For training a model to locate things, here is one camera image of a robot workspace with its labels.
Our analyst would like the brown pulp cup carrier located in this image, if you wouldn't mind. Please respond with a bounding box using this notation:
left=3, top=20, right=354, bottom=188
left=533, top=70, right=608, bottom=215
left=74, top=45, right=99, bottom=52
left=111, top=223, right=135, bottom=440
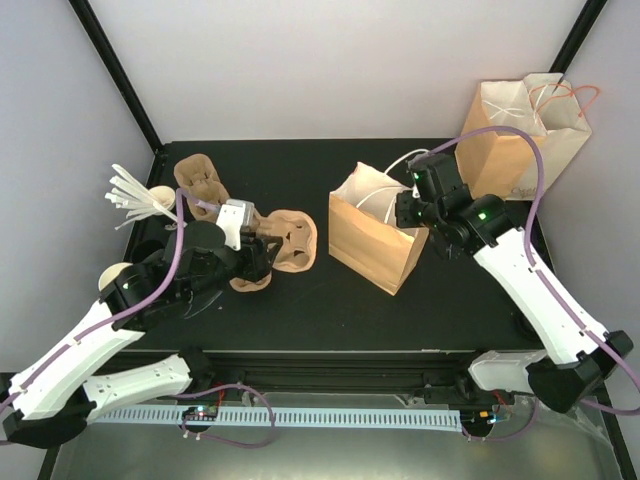
left=253, top=209, right=318, bottom=274

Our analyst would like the small brown paper bag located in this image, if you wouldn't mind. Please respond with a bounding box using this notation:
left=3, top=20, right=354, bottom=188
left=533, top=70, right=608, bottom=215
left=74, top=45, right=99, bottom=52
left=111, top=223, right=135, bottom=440
left=328, top=154, right=429, bottom=296

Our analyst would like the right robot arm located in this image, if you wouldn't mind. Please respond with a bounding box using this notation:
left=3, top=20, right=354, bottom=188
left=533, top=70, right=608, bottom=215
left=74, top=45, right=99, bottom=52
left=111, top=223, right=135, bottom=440
left=395, top=153, right=633, bottom=413

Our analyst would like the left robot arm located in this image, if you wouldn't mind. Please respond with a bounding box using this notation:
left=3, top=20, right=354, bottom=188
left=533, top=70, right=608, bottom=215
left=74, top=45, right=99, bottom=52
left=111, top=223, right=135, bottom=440
left=1, top=221, right=284, bottom=449

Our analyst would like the large brown paper bag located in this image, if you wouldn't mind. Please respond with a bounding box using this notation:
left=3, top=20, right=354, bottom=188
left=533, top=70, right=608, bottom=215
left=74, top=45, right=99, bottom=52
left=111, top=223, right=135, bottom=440
left=455, top=80, right=547, bottom=198

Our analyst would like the stack of pulp cup carriers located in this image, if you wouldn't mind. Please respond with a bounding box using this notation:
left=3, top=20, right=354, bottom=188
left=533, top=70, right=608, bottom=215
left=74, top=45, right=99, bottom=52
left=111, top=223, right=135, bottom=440
left=174, top=153, right=230, bottom=223

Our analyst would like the cup holding straws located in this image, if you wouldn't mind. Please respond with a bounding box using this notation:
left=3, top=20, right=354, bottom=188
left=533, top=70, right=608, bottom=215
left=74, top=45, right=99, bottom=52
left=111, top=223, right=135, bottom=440
left=149, top=185, right=176, bottom=211

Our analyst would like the stack of paper cups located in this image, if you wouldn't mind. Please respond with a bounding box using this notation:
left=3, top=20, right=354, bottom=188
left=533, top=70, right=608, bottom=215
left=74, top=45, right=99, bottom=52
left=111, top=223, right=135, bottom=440
left=98, top=262, right=132, bottom=292

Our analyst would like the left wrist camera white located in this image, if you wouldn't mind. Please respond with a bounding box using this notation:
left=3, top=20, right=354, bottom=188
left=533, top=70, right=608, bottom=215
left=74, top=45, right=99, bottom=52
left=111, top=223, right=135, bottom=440
left=216, top=199, right=255, bottom=251

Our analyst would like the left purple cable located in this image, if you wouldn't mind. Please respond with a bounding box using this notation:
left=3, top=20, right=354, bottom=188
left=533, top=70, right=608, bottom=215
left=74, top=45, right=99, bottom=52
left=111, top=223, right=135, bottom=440
left=0, top=188, right=221, bottom=446

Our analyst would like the white paper bag orange handle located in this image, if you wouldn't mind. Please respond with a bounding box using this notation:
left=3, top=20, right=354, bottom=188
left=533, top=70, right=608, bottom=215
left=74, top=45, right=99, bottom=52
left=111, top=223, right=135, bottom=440
left=507, top=73, right=601, bottom=203

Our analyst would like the light blue cable duct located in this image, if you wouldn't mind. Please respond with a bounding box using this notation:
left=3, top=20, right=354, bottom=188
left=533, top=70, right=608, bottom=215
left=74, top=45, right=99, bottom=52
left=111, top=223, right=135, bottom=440
left=97, top=404, right=462, bottom=433

